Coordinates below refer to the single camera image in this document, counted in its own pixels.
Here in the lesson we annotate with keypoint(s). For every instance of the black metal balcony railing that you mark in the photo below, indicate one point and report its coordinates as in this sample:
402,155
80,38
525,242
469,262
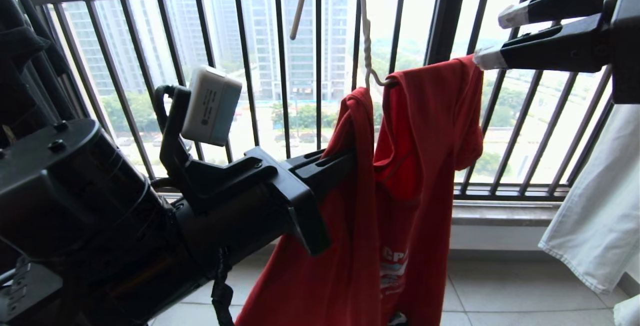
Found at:
282,66

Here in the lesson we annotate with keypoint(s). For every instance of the grey stone window ledge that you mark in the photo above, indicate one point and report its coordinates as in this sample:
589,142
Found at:
500,213

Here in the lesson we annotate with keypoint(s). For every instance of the dark hanging garment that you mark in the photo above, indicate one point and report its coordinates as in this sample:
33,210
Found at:
20,56

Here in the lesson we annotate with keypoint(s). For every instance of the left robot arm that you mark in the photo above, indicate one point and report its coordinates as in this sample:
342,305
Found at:
65,201

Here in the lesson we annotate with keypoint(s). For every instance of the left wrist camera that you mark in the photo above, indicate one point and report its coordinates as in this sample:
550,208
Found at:
212,106

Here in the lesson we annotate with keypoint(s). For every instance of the red t-shirt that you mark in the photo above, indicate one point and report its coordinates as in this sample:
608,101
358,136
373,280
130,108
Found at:
425,156

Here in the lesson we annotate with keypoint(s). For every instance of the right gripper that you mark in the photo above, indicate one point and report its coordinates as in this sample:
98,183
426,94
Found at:
627,41

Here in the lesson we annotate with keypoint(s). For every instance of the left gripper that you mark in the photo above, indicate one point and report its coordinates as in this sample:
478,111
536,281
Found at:
250,216

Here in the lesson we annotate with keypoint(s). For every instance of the white hanging cloth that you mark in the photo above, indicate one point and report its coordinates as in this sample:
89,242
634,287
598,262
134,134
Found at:
600,206

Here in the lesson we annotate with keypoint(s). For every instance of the small white cloth piece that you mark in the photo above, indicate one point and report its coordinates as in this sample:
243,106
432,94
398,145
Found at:
629,312

